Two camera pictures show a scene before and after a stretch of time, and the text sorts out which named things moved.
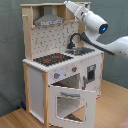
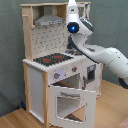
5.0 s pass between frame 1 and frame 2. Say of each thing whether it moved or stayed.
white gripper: moved
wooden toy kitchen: stayed
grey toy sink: stayed
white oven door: stayed
